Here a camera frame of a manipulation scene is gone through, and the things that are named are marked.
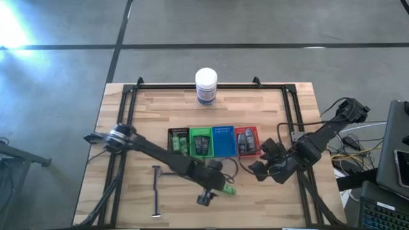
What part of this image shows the black left camera cable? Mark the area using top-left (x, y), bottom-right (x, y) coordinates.
top-left (222, 157), bottom-right (240, 185)

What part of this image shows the black power adapter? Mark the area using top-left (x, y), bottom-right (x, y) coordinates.
top-left (341, 135), bottom-right (361, 151)

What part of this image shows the grey laptop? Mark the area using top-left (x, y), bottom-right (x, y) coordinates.
top-left (376, 99), bottom-right (409, 201)

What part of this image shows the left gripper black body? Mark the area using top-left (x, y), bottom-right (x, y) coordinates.
top-left (204, 174), bottom-right (228, 195)

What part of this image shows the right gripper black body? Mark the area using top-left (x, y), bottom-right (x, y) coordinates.
top-left (265, 152), bottom-right (289, 184)

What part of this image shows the red plastic basket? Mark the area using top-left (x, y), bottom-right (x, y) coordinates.
top-left (234, 125), bottom-right (263, 160)

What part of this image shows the black toiletry tube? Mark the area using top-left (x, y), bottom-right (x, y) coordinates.
top-left (201, 135), bottom-right (212, 156)
top-left (194, 135), bottom-right (203, 156)

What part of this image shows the black plastic basket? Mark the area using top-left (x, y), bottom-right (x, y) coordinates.
top-left (167, 126), bottom-right (191, 156)

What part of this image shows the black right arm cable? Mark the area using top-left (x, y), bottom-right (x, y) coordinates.
top-left (275, 116), bottom-right (340, 151)

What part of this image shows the green plastic basket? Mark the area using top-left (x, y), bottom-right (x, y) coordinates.
top-left (189, 126), bottom-right (215, 159)

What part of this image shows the grey mounting plate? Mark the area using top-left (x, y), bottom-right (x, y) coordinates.
top-left (290, 131), bottom-right (309, 142)

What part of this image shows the black strap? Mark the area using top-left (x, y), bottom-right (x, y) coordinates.
top-left (335, 167), bottom-right (380, 193)

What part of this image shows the black right camera cable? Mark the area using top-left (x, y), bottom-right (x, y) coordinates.
top-left (237, 145), bottom-right (273, 178)

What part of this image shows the white wipes canister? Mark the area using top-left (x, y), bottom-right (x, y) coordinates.
top-left (194, 66), bottom-right (219, 107)

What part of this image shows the black smartphone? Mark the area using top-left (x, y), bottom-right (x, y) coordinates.
top-left (393, 149), bottom-right (409, 189)

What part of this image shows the black computer keyboard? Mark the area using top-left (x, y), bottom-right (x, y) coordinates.
top-left (358, 181), bottom-right (409, 230)

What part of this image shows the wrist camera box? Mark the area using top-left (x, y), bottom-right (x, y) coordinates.
top-left (262, 137), bottom-right (282, 157)
top-left (207, 158), bottom-right (224, 173)

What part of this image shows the black camera cable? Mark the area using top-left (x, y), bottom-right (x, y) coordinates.
top-left (237, 145), bottom-right (273, 178)
top-left (222, 157), bottom-right (240, 185)

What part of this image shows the yellow cable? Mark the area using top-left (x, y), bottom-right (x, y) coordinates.
top-left (330, 146), bottom-right (385, 162)

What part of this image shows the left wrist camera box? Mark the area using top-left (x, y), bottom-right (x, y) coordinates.
top-left (207, 158), bottom-right (224, 173)

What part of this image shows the dark grey stand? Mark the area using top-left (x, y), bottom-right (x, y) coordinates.
top-left (0, 137), bottom-right (52, 180)

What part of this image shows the white cable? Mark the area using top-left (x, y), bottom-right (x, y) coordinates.
top-left (337, 120), bottom-right (388, 134)

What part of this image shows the blue plastic basket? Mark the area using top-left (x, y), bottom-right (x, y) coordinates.
top-left (212, 125), bottom-right (239, 158)

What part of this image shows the black aluminium rig frame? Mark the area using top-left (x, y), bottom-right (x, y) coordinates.
top-left (75, 76), bottom-right (344, 229)

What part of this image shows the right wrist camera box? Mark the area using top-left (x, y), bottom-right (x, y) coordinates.
top-left (262, 137), bottom-right (282, 157)

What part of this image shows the metal T-handle tool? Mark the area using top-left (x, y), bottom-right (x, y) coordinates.
top-left (151, 165), bottom-right (163, 219)

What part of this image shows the green travel bottle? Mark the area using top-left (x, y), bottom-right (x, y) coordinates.
top-left (222, 183), bottom-right (238, 196)
top-left (178, 136), bottom-right (190, 156)
top-left (171, 133), bottom-right (181, 153)

